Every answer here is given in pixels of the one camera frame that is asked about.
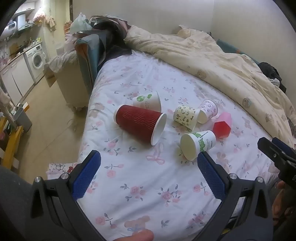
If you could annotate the red faceted plastic cup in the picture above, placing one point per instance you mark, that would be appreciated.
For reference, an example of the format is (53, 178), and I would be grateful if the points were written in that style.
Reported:
(222, 127)

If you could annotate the cream duvet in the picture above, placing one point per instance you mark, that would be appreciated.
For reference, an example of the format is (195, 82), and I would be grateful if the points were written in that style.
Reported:
(219, 64)

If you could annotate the black garment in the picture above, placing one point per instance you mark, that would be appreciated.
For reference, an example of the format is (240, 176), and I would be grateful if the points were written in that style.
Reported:
(269, 69)

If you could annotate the beige sofa with lace cover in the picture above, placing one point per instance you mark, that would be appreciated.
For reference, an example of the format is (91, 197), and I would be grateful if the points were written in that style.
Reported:
(69, 78)

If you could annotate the dark clothes pile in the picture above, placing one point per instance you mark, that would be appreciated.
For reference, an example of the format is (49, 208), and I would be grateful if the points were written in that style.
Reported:
(109, 30)

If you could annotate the white kitchen cabinet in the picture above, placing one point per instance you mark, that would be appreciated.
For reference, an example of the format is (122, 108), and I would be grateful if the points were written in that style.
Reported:
(17, 75)

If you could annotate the striped cloth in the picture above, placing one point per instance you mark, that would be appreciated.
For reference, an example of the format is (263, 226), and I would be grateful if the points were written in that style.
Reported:
(275, 81)

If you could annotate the cream patterned paper cup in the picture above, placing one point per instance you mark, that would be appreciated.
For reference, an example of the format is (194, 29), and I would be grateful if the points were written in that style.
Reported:
(185, 117)

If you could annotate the floral bed sheet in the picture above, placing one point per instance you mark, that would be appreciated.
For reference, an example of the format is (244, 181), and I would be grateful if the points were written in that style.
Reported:
(138, 192)

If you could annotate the white cup with green leaf print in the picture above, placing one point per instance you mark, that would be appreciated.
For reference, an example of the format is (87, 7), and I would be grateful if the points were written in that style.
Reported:
(149, 102)

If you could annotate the person's right hand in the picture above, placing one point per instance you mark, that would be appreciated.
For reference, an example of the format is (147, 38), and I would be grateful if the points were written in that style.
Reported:
(278, 205)

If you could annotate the white washing machine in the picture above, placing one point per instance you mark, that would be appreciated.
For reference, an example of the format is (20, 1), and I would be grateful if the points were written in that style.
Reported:
(35, 59)

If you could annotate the teal cushion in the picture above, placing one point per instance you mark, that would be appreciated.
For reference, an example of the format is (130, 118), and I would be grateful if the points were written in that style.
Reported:
(91, 55)

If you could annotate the white water heater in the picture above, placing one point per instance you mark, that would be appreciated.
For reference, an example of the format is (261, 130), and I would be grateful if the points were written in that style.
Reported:
(20, 19)

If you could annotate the white cup with pink print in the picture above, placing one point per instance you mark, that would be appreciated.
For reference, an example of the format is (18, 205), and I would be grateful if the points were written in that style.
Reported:
(209, 110)

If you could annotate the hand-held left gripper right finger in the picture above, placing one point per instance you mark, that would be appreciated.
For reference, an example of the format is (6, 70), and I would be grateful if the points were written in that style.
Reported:
(211, 179)

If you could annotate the red ribbed paper cup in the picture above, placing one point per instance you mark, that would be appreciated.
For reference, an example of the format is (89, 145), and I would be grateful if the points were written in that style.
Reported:
(138, 122)

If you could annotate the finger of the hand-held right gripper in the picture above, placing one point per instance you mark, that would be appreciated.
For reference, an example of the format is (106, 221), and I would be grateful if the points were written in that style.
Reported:
(268, 148)
(285, 148)

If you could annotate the person's left hand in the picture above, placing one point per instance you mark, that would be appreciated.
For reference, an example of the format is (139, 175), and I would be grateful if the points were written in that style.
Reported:
(136, 236)

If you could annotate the hanging pink cloths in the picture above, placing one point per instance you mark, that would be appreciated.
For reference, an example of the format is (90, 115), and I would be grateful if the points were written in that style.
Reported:
(45, 19)

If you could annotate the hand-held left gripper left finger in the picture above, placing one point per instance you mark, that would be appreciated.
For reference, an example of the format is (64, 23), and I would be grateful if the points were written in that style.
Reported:
(87, 174)

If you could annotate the grey waste bin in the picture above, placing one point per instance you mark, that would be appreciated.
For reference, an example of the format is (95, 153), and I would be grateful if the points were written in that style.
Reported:
(23, 119)

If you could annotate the teal pillow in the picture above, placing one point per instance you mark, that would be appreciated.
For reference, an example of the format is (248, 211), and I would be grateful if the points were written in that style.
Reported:
(229, 47)

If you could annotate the pale green plastic bag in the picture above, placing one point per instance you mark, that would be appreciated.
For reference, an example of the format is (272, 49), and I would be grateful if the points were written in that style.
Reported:
(79, 23)

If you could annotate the white cup with green label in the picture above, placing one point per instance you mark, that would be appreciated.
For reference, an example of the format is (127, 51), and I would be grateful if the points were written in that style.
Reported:
(198, 144)

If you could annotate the cardboard box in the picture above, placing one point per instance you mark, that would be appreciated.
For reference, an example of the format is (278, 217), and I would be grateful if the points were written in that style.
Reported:
(49, 76)

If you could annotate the patterned floor cloth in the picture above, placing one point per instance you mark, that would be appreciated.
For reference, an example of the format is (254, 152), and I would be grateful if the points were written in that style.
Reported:
(60, 168)

